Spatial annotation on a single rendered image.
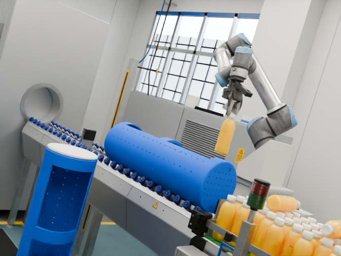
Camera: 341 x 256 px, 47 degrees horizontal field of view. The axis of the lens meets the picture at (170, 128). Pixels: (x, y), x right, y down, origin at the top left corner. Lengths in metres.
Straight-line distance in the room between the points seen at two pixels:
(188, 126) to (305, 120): 1.46
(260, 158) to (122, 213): 0.92
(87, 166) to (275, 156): 1.21
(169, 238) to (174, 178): 0.31
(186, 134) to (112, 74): 3.67
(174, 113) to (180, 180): 2.44
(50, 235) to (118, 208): 0.46
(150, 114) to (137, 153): 2.44
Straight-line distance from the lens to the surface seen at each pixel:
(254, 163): 2.58
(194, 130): 4.15
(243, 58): 2.10
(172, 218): 2.08
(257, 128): 2.75
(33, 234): 2.25
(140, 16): 7.72
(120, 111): 3.25
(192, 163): 2.02
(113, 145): 2.48
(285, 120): 2.73
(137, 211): 2.28
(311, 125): 4.85
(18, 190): 3.66
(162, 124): 4.52
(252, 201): 1.47
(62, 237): 2.23
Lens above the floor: 1.44
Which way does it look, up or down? 4 degrees down
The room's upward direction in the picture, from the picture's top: 16 degrees clockwise
